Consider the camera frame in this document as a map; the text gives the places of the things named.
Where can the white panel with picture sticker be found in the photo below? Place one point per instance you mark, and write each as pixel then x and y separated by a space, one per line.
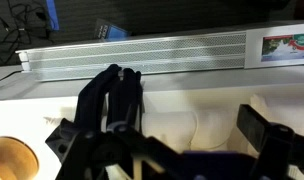
pixel 255 46

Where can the white tufted mattress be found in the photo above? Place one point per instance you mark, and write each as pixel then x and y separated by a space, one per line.
pixel 178 126

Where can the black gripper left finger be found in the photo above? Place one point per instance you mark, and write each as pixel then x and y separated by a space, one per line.
pixel 92 153

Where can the blue tape strip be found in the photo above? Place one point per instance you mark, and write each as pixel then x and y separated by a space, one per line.
pixel 52 15

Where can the black cloth with white patches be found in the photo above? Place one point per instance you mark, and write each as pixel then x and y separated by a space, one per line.
pixel 92 96

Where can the lamp with wooden base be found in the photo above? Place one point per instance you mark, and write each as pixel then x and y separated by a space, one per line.
pixel 10 160

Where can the blue and black box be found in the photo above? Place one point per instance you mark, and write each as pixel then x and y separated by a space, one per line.
pixel 113 32

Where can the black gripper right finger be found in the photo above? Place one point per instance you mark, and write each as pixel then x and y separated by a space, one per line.
pixel 275 146

